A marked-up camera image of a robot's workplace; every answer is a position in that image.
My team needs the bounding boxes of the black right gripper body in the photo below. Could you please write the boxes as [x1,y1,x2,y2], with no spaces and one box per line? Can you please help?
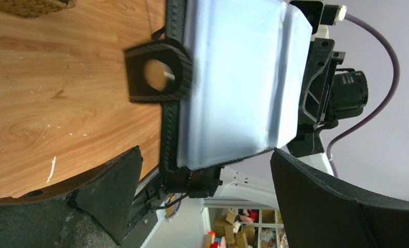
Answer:
[321,51,345,124]

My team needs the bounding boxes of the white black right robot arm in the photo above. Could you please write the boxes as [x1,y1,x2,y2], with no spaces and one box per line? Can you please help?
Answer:
[214,38,368,209]

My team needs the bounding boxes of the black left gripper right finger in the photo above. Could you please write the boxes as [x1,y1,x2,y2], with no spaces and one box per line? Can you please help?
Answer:
[270,149,409,247]

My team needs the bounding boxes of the woven wicker tray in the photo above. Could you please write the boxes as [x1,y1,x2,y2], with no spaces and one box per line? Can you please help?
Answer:
[0,0,77,18]

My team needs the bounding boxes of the black card holder with sleeves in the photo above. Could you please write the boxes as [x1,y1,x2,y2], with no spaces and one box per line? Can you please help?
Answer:
[124,1,312,171]

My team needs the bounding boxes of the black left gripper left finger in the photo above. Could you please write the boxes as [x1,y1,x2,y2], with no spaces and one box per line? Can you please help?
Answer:
[0,146,143,247]

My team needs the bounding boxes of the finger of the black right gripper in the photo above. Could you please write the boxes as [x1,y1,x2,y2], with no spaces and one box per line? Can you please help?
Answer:
[298,38,335,125]

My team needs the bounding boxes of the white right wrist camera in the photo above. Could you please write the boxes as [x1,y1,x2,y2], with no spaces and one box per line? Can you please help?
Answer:
[289,1,347,40]

